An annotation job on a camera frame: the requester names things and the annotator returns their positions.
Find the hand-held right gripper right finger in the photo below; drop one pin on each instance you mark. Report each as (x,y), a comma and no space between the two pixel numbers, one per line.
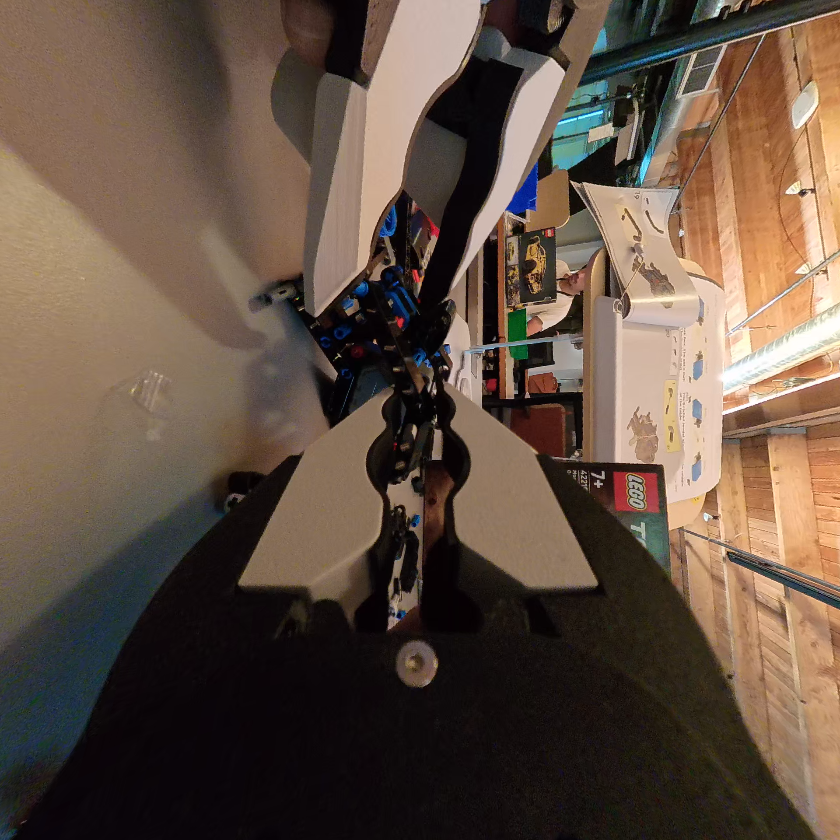
(531,525)

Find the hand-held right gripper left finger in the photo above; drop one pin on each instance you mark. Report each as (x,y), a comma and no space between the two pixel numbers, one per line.
(315,525)

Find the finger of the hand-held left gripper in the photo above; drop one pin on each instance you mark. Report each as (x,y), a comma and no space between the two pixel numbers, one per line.
(525,131)
(354,184)

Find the black grey motor assembly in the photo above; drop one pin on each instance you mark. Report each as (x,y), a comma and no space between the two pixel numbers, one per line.
(394,308)

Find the instruction booklet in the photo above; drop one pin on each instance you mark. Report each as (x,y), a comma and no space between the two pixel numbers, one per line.
(656,367)

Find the grey desk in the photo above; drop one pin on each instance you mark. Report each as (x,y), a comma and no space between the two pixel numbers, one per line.
(131,262)

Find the person's left hand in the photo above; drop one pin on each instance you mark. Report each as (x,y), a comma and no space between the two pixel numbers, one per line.
(305,26)

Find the black angled connector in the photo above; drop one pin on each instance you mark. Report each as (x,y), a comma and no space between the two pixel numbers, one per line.
(407,558)

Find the black ceiling pipe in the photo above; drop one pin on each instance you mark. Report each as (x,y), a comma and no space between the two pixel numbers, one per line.
(689,36)

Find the toy truck box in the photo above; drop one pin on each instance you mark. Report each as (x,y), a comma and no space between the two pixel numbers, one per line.
(630,492)

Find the dark printed box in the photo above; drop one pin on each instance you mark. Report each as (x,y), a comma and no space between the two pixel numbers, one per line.
(535,262)

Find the white rounded board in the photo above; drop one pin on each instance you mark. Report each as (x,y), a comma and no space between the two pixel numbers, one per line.
(469,308)

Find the green sheet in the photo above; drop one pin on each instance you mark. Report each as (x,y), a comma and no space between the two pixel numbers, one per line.
(518,331)

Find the clear plastic scrap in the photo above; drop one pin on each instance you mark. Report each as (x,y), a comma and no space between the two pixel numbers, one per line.
(148,394)

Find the silver air duct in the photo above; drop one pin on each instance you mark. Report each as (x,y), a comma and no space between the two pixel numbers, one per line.
(787,348)

